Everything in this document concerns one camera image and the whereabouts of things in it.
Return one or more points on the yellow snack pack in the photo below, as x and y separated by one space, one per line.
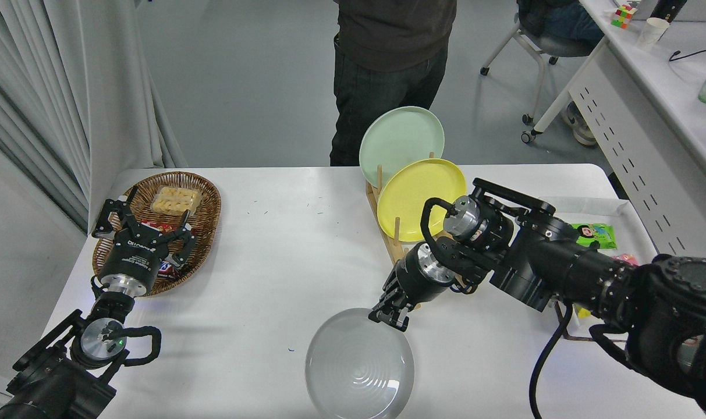
582 312

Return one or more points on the pale green plate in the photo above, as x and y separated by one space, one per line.
402 142

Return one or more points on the brown wicker basket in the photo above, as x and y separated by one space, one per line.
204 203

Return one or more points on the colourful puzzle cube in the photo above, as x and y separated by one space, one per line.
623 16

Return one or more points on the pink snack pack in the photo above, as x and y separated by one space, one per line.
625 257

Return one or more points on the pale grey curtain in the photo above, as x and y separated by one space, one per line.
67 87

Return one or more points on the white foam tray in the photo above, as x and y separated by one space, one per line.
591 206

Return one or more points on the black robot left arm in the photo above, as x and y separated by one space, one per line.
50 384

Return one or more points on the brown candy bar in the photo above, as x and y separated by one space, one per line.
167 269

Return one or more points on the clear pack of biscuits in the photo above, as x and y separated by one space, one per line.
177 199

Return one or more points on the wooden plate rack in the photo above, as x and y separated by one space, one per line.
396 250

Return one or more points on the green snack pack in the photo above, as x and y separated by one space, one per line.
600 235

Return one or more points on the white paper cup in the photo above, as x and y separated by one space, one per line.
655 29

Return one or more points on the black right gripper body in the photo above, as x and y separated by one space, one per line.
414 282

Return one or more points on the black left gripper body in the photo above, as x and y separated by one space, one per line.
132 256

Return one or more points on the red candy bar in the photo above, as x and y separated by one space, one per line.
155 224

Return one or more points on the grey plate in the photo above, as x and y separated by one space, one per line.
358 372

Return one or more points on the yellow plate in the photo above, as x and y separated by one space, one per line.
411 198

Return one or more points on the grey office chair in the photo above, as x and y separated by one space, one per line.
562 48

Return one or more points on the black device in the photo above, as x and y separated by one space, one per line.
670 7

